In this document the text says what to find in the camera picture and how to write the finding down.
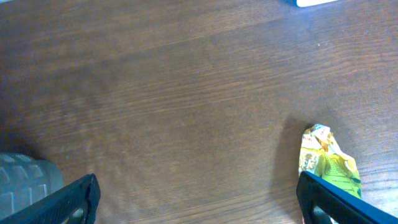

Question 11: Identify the white barcode scanner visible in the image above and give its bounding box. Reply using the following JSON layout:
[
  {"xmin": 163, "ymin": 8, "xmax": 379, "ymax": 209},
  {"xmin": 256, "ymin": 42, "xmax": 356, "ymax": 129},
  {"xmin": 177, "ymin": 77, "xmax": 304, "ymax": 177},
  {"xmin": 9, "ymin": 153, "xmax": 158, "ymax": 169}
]
[{"xmin": 295, "ymin": 0, "xmax": 337, "ymax": 7}]

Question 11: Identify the yellow green snack packet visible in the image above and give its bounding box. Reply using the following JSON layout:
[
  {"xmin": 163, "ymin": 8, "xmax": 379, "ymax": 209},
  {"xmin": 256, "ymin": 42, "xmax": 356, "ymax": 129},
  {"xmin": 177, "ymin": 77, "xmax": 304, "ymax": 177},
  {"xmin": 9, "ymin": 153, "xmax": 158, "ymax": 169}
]
[{"xmin": 298, "ymin": 124, "xmax": 362, "ymax": 199}]

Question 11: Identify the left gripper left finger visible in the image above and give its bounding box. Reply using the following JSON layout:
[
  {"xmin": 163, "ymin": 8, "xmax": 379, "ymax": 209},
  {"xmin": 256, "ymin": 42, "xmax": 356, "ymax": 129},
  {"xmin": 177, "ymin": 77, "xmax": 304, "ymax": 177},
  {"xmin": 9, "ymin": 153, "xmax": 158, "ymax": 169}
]
[{"xmin": 1, "ymin": 174, "xmax": 100, "ymax": 224}]

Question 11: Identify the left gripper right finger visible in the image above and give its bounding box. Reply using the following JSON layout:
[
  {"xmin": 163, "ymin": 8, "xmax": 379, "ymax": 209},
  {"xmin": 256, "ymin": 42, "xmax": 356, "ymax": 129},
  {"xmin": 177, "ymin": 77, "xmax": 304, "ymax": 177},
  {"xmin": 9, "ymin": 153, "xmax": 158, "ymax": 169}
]
[{"xmin": 296, "ymin": 171, "xmax": 397, "ymax": 224}]

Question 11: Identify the grey plastic mesh basket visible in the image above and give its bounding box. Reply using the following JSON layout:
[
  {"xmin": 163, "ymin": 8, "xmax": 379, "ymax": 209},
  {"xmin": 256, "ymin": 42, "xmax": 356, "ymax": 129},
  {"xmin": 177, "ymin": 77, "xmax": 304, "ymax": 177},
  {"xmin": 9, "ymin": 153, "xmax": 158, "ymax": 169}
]
[{"xmin": 1, "ymin": 152, "xmax": 64, "ymax": 220}]

